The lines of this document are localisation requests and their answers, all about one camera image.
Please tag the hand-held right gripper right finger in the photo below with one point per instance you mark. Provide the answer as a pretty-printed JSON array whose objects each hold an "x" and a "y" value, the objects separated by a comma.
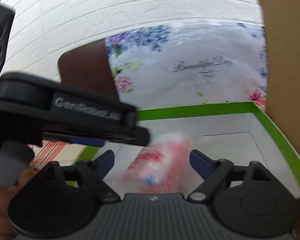
[{"x": 198, "y": 162}]

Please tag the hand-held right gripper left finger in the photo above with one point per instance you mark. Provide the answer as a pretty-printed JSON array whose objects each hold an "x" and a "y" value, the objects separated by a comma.
[{"x": 106, "y": 159}]

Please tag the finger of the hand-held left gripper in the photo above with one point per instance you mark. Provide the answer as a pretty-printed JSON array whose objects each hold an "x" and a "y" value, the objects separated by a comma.
[
  {"x": 87, "y": 142},
  {"x": 140, "y": 136}
]

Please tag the cardboard box with green rim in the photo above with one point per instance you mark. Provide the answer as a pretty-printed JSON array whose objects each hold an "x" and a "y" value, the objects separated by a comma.
[{"x": 275, "y": 67}]

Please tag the person's left hand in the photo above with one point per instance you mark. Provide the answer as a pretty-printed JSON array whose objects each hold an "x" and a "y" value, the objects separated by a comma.
[{"x": 0, "y": 210}]

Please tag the floral printed blanket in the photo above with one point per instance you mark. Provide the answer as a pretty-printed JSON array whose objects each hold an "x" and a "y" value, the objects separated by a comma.
[{"x": 180, "y": 80}]

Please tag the dark brown headboard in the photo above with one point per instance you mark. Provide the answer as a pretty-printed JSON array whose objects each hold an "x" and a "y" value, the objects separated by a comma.
[{"x": 87, "y": 70}]

